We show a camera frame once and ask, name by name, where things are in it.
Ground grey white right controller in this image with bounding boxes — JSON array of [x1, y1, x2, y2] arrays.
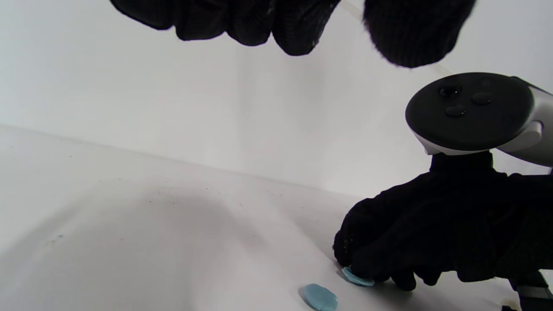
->
[[405, 72, 553, 168]]

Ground blue plasticine ball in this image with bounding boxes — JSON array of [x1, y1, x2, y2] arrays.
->
[[302, 283, 339, 311], [341, 267, 375, 287]]

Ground person's left hand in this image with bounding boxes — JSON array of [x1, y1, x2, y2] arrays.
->
[[109, 0, 477, 69]]

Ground person's right hand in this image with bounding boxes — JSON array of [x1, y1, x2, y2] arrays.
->
[[332, 151, 553, 292]]

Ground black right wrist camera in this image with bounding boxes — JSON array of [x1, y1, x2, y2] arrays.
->
[[501, 270, 553, 311]]

